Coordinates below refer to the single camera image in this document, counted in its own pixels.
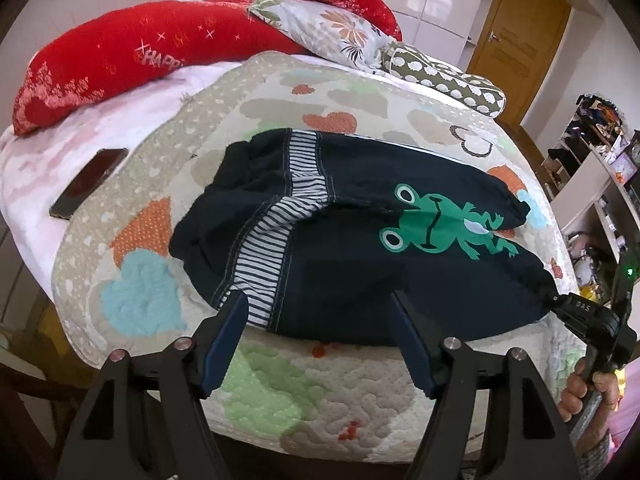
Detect navy striped child pants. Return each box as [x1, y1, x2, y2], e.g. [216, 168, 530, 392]
[169, 129, 556, 346]

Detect person right hand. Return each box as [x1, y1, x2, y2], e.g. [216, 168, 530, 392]
[558, 358, 620, 425]

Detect white tv shelf unit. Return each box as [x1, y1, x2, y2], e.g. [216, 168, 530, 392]
[551, 148, 639, 262]

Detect heart patterned quilt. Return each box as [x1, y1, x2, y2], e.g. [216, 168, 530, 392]
[52, 52, 585, 463]

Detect table clock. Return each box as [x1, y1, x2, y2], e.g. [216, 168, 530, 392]
[626, 129, 640, 168]

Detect black smartphone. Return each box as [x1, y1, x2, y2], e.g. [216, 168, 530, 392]
[49, 148, 129, 220]

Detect white pink bedsheet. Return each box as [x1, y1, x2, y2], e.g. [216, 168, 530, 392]
[1, 62, 240, 297]

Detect green polka dot bolster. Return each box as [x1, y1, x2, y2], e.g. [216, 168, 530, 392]
[381, 42, 506, 118]

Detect wooden door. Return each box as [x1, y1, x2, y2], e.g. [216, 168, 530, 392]
[468, 0, 570, 129]

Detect red long pillow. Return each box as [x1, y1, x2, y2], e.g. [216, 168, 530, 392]
[12, 0, 305, 136]

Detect floral pillow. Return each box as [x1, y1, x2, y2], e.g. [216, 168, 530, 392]
[248, 0, 394, 73]

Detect white round headboard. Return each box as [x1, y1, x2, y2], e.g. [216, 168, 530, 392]
[1, 0, 160, 127]

